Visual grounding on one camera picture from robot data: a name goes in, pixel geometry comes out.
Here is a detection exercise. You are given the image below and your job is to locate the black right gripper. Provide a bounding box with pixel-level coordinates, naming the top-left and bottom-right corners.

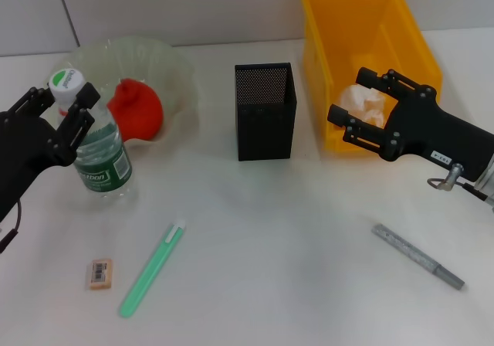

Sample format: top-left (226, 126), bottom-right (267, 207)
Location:
top-left (327, 66), bottom-right (494, 184)

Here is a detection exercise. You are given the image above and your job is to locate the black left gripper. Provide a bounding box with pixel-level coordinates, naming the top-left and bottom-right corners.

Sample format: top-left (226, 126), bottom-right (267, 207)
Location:
top-left (0, 81), bottom-right (102, 223)

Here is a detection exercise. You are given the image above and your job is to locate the white paper ball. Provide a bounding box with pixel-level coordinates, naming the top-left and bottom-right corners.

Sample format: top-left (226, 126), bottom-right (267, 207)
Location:
top-left (334, 83), bottom-right (387, 129)

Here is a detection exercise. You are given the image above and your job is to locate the clear water bottle green label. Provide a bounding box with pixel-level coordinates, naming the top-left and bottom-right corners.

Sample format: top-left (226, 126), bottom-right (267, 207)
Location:
top-left (48, 67), bottom-right (134, 201)

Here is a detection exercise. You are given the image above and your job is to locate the red-orange fruit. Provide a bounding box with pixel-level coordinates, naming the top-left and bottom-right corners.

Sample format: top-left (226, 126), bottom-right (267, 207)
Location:
top-left (107, 77), bottom-right (165, 143)

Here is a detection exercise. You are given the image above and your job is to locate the light green pen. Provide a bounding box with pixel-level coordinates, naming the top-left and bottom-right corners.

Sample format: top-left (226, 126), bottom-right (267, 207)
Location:
top-left (118, 219), bottom-right (188, 319)

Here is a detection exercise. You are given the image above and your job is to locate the translucent green wavy fruit bowl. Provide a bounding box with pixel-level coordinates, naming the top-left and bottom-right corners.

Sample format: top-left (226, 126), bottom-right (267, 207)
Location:
top-left (65, 36), bottom-right (200, 150)

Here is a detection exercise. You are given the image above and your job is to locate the black mesh pen holder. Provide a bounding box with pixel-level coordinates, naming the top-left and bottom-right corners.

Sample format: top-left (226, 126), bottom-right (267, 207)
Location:
top-left (234, 62), bottom-right (297, 162)

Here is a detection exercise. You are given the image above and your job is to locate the grey marker pen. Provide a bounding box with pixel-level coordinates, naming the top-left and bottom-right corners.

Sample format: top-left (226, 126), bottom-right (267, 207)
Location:
top-left (370, 222), bottom-right (465, 291)

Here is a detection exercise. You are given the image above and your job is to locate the beige eraser with barcode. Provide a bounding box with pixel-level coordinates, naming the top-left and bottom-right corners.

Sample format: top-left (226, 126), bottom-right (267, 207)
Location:
top-left (86, 258), bottom-right (113, 291)

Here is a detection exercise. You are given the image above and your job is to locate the yellow plastic storage bin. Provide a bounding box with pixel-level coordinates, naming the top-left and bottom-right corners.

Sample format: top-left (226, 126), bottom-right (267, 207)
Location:
top-left (300, 0), bottom-right (444, 153)

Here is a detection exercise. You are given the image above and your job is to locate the silver connector plug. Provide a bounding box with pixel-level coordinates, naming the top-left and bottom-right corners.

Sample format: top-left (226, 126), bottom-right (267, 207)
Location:
top-left (439, 163), bottom-right (464, 191)

